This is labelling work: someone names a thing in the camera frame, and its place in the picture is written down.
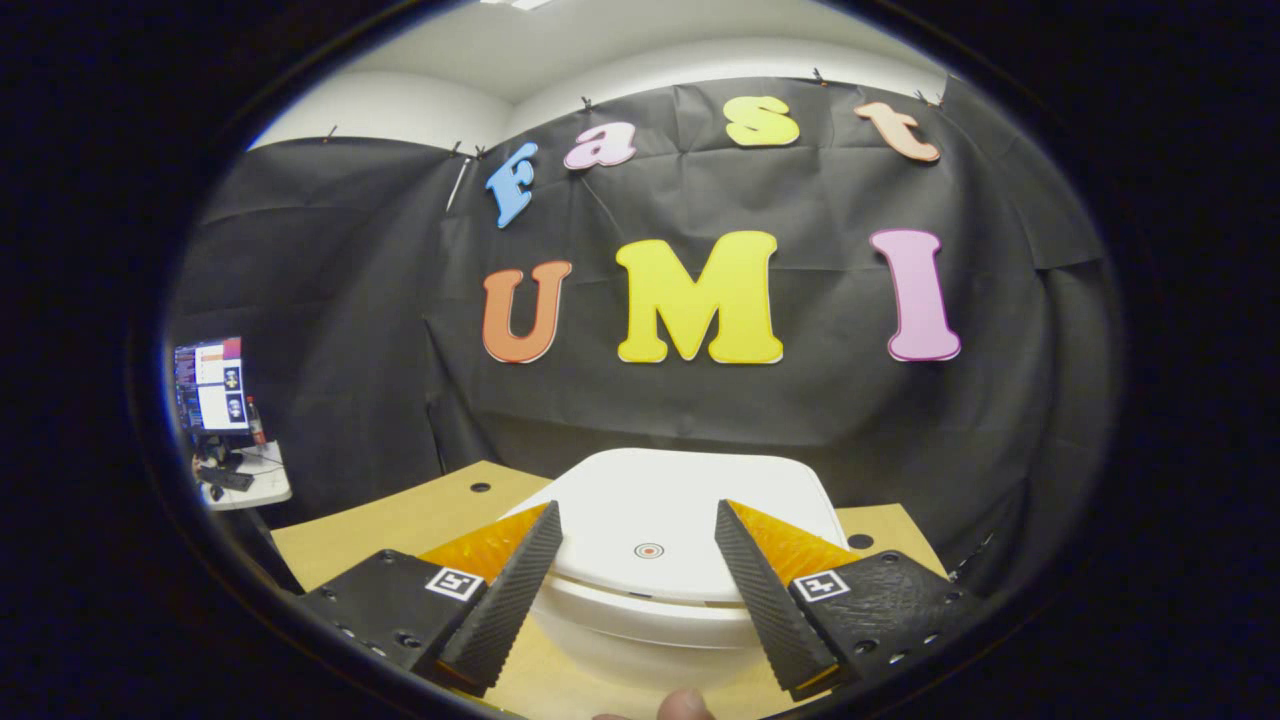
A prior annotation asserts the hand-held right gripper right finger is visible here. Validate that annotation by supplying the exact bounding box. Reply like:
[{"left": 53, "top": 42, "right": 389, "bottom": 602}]
[{"left": 714, "top": 498, "right": 986, "bottom": 701}]

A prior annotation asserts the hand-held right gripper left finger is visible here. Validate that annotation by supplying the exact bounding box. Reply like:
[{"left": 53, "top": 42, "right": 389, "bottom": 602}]
[{"left": 295, "top": 500, "right": 564, "bottom": 699}]

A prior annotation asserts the white desktop garbage bin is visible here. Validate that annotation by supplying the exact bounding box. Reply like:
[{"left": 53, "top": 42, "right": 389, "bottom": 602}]
[{"left": 500, "top": 447, "right": 851, "bottom": 691}]

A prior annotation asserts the wooden desktop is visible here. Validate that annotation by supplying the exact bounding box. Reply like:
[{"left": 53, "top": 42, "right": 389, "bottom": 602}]
[{"left": 270, "top": 460, "right": 946, "bottom": 716}]

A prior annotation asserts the black backdrop cloth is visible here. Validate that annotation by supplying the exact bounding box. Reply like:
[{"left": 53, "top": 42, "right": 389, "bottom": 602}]
[{"left": 165, "top": 75, "right": 1121, "bottom": 601}]

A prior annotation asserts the computer monitor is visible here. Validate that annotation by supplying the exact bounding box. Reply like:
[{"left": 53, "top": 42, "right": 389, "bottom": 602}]
[{"left": 172, "top": 338, "right": 251, "bottom": 433}]

